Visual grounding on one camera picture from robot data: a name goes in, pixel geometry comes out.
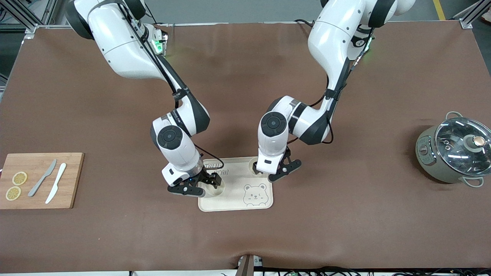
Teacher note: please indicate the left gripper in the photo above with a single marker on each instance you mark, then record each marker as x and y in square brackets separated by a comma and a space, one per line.
[255, 170]

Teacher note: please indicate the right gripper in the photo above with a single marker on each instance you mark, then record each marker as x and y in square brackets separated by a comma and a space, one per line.
[207, 177]

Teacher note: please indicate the white IKEA cup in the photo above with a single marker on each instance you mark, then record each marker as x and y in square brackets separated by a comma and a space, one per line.
[216, 191]
[251, 165]

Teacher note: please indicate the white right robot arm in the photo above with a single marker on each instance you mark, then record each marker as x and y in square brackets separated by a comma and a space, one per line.
[115, 38]

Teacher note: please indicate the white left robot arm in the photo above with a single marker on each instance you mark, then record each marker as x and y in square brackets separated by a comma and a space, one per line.
[333, 34]

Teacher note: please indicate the cream bear print tray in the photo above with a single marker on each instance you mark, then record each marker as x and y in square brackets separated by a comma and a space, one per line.
[234, 199]

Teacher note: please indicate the brown table cover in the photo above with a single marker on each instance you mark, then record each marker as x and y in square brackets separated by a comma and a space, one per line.
[245, 237]

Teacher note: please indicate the bamboo cutting board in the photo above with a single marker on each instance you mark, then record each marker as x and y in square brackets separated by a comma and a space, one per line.
[73, 191]

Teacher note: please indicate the white plastic knife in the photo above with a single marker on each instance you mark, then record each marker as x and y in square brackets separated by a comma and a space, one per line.
[57, 180]

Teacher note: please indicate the grey plastic knife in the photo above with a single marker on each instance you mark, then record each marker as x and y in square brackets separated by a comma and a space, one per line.
[49, 168]

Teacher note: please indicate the sage green electric pot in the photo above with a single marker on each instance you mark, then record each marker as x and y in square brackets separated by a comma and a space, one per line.
[429, 168]

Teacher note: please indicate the yellow lemon slice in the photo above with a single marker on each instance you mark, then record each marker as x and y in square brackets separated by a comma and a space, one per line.
[19, 178]
[13, 193]

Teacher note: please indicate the glass pot lid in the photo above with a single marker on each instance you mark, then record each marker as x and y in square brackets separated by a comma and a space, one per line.
[456, 149]

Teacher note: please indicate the grey brown mounting bracket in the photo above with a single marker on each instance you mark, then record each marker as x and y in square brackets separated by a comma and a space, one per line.
[245, 266]

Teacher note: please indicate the silver aluminium frame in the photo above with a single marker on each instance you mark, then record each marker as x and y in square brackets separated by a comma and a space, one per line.
[466, 23]
[30, 23]

